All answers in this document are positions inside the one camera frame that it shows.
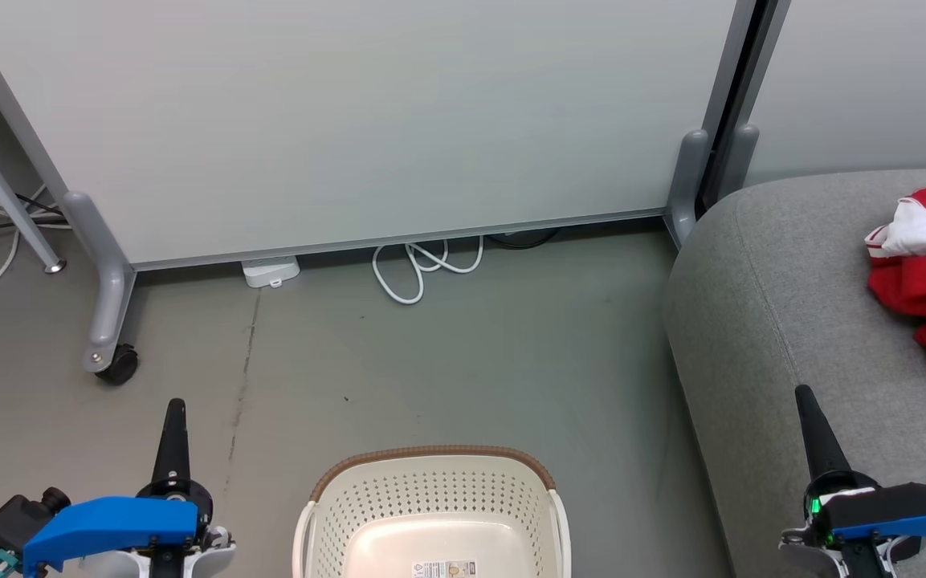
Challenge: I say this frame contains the black cable under partition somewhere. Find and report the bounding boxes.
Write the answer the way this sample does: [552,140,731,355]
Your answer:
[485,229,560,250]

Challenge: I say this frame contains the grey fabric sofa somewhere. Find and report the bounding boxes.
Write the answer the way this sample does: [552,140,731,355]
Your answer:
[663,167,926,578]

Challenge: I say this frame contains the coiled white cable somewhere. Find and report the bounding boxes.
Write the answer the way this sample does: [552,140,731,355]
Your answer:
[372,235,485,306]

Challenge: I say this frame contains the paper label sticker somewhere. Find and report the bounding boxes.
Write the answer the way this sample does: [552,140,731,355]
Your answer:
[412,560,478,578]

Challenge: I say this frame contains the white partition panel behind sofa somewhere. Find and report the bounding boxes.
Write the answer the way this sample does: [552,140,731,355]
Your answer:
[700,0,926,218]

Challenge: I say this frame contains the cream laundry basket brown rim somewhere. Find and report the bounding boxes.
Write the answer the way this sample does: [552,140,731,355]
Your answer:
[292,446,573,578]

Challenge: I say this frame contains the white clothing item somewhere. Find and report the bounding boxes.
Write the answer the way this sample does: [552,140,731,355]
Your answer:
[864,197,926,270]

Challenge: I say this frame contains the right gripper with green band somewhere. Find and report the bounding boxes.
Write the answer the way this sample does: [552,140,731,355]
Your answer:
[780,385,920,578]

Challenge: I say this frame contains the black caster wheel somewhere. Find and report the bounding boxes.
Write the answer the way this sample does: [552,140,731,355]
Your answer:
[96,344,141,385]

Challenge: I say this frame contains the white power adapter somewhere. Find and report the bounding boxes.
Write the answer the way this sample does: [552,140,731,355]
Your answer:
[241,255,301,288]

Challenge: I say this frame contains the wide white partition panel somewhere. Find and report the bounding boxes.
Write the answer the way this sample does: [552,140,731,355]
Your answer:
[0,0,761,385]

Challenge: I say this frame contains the grey partition foot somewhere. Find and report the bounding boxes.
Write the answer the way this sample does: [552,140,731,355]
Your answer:
[61,191,139,374]
[718,123,761,203]
[666,128,710,246]

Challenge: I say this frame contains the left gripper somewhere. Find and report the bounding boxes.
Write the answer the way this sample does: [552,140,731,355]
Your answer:
[137,398,215,578]

